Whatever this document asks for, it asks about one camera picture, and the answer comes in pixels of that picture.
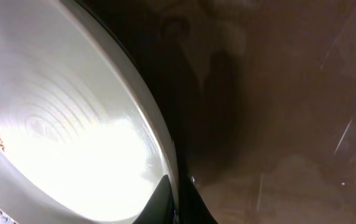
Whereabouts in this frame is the pale blue plate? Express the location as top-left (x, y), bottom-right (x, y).
top-left (0, 0), bottom-right (179, 223)

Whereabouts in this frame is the brown plastic serving tray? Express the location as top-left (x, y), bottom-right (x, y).
top-left (84, 0), bottom-right (356, 223)

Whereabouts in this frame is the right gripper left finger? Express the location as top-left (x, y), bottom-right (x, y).
top-left (133, 175), bottom-right (176, 224)

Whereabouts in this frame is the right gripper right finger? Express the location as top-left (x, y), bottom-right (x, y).
top-left (179, 176), bottom-right (217, 224)

